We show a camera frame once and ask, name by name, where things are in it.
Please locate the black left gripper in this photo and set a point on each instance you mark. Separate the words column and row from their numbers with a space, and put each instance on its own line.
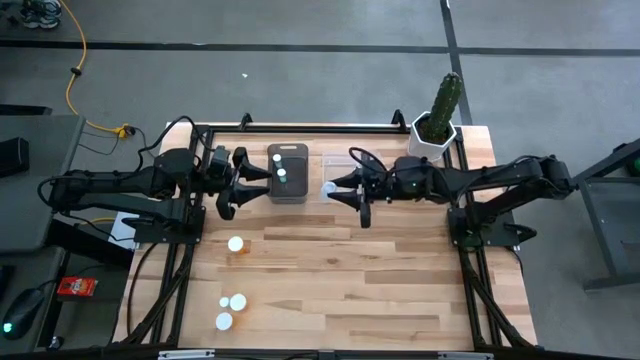
column 220, row 186

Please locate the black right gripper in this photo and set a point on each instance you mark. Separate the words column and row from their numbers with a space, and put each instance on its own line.
column 380, row 182

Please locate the clear pill bottle white cap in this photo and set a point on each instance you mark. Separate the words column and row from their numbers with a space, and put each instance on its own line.
column 327, row 188

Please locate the teal pill bottle white cap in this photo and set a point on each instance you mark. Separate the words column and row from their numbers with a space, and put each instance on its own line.
column 281, row 173
column 276, row 158

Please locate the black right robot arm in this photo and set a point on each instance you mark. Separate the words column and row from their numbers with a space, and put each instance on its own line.
column 500, row 177

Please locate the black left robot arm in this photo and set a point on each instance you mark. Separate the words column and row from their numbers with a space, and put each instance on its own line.
column 110, row 182

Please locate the clear plastic bin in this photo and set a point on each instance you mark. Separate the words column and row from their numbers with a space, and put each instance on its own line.
column 336, row 162

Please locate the grey plastic bin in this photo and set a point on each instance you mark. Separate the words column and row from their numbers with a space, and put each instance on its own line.
column 295, row 190

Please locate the white plant pot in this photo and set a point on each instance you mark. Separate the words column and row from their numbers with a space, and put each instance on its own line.
column 417, row 145

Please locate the green cactus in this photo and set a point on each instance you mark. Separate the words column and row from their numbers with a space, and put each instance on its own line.
column 445, row 107

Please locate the white paper sheet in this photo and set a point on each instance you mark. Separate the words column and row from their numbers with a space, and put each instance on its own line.
column 120, row 227

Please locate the red snack packet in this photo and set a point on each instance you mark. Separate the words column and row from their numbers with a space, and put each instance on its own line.
column 76, row 286

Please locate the dark side desk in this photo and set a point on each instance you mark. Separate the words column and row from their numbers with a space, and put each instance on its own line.
column 75, row 320

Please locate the grey side desk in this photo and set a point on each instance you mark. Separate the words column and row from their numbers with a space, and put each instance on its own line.
column 20, row 225

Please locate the black speaker box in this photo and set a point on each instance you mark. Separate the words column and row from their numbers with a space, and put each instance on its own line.
column 12, row 157

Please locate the grey metal stand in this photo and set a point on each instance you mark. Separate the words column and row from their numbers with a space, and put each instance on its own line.
column 600, row 220

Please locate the black computer mouse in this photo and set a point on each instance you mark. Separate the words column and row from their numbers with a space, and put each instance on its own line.
column 22, row 312

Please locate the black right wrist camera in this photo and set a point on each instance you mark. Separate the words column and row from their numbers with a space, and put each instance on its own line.
column 370, row 165

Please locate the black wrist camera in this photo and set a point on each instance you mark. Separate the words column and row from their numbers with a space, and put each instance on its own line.
column 370, row 165
column 221, row 160

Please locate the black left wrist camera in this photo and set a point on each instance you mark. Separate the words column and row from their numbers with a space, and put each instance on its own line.
column 221, row 160

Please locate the black metal rig frame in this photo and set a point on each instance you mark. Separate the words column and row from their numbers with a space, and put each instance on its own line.
column 300, row 129

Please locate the silver metal bracket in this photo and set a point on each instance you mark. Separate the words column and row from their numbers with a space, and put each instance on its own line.
column 185, row 354
column 465, row 356

